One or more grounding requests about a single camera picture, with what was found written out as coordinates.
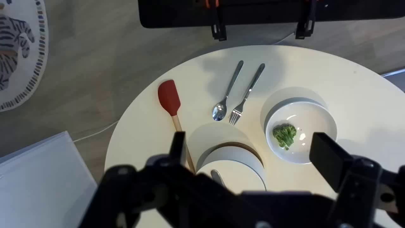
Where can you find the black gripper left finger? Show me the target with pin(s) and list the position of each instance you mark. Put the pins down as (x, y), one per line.
(177, 147)

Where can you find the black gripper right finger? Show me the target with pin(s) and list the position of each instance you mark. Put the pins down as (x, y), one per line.
(329, 156)

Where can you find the white bowl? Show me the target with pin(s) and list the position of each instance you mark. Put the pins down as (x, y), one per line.
(304, 115)

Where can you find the green vegetable piece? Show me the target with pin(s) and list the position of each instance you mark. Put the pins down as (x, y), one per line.
(285, 134)

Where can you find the silver spoon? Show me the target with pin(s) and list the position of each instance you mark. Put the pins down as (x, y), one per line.
(219, 112)

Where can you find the silver fork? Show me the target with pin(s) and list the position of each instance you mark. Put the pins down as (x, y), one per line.
(247, 95)

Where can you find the white flat board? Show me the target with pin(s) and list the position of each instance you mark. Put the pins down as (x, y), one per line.
(38, 181)

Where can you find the round tiger print rug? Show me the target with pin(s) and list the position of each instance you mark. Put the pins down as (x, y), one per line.
(17, 51)

